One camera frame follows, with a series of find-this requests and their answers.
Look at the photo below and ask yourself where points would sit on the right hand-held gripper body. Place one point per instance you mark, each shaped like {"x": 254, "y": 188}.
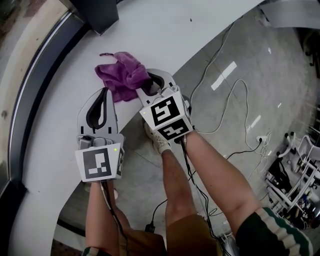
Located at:
{"x": 165, "y": 112}

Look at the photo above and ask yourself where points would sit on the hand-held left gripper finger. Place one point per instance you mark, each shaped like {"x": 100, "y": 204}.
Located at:
{"x": 111, "y": 120}
{"x": 83, "y": 120}

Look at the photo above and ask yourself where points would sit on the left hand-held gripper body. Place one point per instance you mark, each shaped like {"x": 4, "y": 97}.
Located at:
{"x": 97, "y": 162}

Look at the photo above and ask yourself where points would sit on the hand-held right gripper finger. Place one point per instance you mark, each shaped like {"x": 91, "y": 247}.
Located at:
{"x": 168, "y": 78}
{"x": 143, "y": 98}

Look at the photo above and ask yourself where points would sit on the purple cloth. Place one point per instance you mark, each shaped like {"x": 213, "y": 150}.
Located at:
{"x": 120, "y": 75}

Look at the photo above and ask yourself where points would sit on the person's left forearm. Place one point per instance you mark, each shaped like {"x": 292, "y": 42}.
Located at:
{"x": 100, "y": 212}

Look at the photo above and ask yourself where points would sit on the person's right forearm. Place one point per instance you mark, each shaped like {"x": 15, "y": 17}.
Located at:
{"x": 215, "y": 180}

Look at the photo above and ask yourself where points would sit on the person's left leg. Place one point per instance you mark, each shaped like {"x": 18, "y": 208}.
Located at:
{"x": 122, "y": 218}

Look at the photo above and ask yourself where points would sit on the person's leg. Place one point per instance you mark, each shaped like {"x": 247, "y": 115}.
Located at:
{"x": 122, "y": 218}
{"x": 177, "y": 187}

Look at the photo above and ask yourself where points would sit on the person's right leg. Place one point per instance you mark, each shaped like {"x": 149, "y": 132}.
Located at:
{"x": 177, "y": 187}

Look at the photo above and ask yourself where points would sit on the white power strip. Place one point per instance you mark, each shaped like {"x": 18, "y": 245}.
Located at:
{"x": 262, "y": 139}

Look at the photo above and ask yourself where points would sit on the brown shorts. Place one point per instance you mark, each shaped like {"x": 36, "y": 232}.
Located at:
{"x": 185, "y": 237}

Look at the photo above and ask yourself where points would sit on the white metal rack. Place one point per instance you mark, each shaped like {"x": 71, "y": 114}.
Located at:
{"x": 287, "y": 197}

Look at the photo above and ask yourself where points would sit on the dark window frame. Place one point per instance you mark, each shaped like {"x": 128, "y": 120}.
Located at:
{"x": 100, "y": 12}

